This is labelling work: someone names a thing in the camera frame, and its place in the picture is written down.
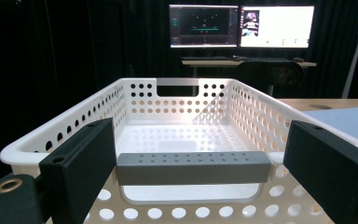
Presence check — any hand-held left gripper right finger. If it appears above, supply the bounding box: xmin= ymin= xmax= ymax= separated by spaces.
xmin=282 ymin=119 xmax=358 ymax=224

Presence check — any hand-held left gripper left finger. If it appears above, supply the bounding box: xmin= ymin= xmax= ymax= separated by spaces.
xmin=38 ymin=117 xmax=117 ymax=224

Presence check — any white perforated plastic basket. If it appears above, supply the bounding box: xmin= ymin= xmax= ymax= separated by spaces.
xmin=0 ymin=77 xmax=358 ymax=224

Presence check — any light blue mat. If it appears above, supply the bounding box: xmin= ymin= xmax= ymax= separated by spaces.
xmin=303 ymin=106 xmax=358 ymax=155

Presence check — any black office chair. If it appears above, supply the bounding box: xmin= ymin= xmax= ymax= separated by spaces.
xmin=236 ymin=60 xmax=306 ymax=96

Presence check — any metal stand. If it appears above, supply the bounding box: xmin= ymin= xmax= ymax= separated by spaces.
xmin=341 ymin=0 xmax=358 ymax=99

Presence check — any bright-screen computer monitor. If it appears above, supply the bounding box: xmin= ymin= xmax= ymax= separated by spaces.
xmin=239 ymin=5 xmax=315 ymax=49

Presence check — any wooden desk with keyboard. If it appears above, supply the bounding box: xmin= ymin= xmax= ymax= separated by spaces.
xmin=181 ymin=59 xmax=318 ymax=95

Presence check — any dark-screen computer monitor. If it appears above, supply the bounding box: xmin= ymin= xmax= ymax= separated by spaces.
xmin=169 ymin=4 xmax=240 ymax=49

